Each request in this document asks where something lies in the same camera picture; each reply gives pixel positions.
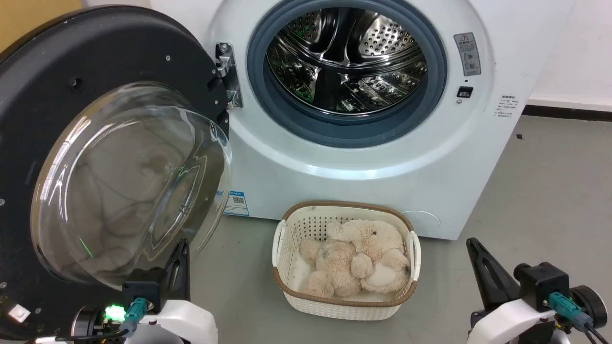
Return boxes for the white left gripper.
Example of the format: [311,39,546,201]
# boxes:
[135,238,219,344]

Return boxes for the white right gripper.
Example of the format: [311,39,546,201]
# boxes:
[466,237,557,344]

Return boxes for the black round door with glass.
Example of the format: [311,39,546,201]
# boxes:
[0,5,233,341]

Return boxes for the white front-load washing machine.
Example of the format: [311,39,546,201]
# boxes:
[149,0,578,241]

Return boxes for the steel door hinge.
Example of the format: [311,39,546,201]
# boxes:
[208,42,243,109]

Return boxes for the round white filter cover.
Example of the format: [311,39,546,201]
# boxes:
[401,210,441,230]

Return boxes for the blue white energy sticker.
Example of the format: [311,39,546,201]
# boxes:
[223,191,251,217]

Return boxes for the white plastic basket brown rim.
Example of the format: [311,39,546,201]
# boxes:
[272,200,422,321]

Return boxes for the beige plush teddy bear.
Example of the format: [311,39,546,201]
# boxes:
[299,219,411,298]

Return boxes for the small printed text label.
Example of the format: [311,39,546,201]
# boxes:
[494,95,520,118]

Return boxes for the grey warning sticker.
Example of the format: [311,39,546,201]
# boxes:
[453,32,482,77]

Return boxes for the perforated steel drum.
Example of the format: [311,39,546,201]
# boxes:
[265,7,428,116]

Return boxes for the yellow wooden panel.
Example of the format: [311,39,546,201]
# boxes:
[0,0,83,53]

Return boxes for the teal plug cable left gripper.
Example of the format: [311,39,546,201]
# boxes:
[55,297,149,342]

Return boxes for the teal plug cable gripper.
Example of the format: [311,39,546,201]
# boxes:
[55,297,149,342]
[548,292,604,344]

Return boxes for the teal plug cable right gripper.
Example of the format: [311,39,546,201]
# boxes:
[548,292,604,344]

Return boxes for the black wall baseboard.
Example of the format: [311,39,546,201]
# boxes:
[521,104,612,122]

